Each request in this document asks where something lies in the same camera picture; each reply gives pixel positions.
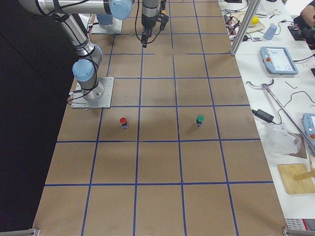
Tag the person forearm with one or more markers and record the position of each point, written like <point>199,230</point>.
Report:
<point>308,15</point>

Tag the metal reacher stick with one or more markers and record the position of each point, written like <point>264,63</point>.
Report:
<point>266,87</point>

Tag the green push button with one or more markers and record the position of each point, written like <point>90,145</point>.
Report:
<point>199,120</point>

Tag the beige plate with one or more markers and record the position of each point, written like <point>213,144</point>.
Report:
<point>256,27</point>

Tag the blue teach pendant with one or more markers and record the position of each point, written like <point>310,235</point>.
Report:
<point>277,60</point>
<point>308,120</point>

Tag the wooden cutting board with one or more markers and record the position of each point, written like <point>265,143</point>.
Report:
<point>297,179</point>

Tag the yellow lemon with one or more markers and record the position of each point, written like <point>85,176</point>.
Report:
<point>254,21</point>

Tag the red push button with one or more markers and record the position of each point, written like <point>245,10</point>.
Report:
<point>123,122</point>

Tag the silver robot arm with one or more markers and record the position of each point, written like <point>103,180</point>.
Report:
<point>153,12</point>
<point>89,70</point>

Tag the aluminium frame post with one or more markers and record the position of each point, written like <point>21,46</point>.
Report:
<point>252,8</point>

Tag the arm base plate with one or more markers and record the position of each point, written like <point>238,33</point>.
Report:
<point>115,28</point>
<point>99,97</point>

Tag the black power adapter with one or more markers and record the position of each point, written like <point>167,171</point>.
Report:
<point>263,115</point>

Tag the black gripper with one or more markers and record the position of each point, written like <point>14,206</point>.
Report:
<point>148,22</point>

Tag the clear plastic bag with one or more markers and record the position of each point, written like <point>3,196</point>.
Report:
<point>279,142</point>

